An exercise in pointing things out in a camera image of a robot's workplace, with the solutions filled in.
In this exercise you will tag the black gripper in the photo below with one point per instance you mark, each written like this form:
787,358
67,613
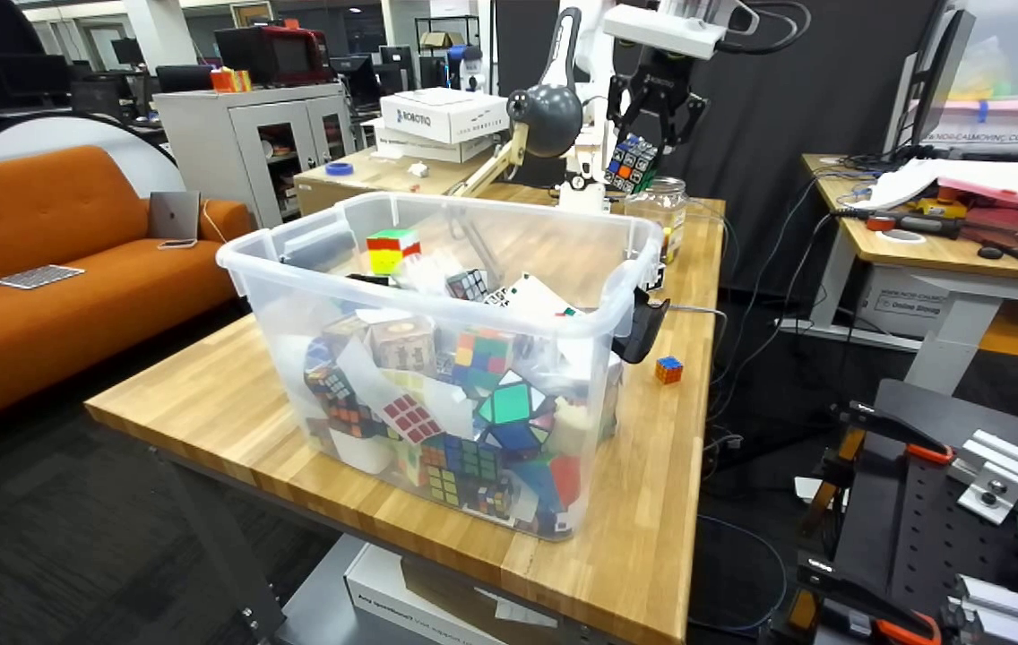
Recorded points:
658,87

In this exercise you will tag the multicolour tag-sticker Rubik's cube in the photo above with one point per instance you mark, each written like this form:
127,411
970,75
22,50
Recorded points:
631,158

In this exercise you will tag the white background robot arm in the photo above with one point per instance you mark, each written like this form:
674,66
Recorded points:
596,73

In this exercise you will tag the black grey cube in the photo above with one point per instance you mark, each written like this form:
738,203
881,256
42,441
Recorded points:
470,283

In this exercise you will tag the mini blue orange cube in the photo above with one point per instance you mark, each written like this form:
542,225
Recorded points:
670,369

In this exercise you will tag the beige cube puzzle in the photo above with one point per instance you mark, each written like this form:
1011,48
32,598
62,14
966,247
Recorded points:
404,342

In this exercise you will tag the red white Rubik's cube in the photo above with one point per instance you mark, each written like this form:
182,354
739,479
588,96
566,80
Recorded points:
410,418

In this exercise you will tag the clear plastic jar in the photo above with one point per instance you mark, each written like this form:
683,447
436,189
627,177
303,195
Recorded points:
658,209

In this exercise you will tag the white cardboard box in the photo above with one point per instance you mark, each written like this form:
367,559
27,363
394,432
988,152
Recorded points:
443,111

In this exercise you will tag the white flat box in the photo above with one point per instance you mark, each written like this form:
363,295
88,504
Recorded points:
414,146

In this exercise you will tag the white paper sheets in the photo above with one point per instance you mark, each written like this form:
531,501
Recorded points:
897,184

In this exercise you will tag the wooden side table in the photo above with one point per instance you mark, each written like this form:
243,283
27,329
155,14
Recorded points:
379,177

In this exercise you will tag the black computer monitor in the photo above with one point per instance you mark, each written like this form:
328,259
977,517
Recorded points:
933,73

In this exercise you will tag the green white megaminx puzzle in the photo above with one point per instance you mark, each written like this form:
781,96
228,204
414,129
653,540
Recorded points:
511,406

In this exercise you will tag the blue disc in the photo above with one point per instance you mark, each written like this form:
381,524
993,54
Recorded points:
340,170

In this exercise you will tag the red book stack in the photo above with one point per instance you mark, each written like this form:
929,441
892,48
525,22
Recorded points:
1005,225

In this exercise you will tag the black red machine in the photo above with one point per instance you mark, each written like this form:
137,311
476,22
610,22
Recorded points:
278,50

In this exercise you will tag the orange small item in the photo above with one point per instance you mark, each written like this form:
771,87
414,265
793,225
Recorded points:
228,80

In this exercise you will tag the white low cabinet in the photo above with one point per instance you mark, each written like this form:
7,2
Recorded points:
225,129

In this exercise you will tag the clear plastic storage bin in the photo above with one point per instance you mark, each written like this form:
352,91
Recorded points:
281,345

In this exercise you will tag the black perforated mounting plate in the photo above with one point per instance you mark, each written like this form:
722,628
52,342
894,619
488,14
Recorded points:
904,540

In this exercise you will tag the silver laptop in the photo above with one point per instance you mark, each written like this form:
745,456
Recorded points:
175,215

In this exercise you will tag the white round panel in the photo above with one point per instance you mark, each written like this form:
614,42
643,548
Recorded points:
118,136

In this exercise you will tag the orange sofa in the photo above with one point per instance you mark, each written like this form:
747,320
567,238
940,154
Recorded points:
57,311

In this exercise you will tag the grey flat paper pad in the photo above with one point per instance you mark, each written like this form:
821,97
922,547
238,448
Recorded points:
42,276

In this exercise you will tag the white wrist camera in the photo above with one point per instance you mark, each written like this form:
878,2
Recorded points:
664,29

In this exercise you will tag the wooden desk white frame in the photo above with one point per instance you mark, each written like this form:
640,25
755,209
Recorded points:
950,256

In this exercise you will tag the aluminium extrusion bracket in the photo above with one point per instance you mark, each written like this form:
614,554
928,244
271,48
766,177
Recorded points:
999,469

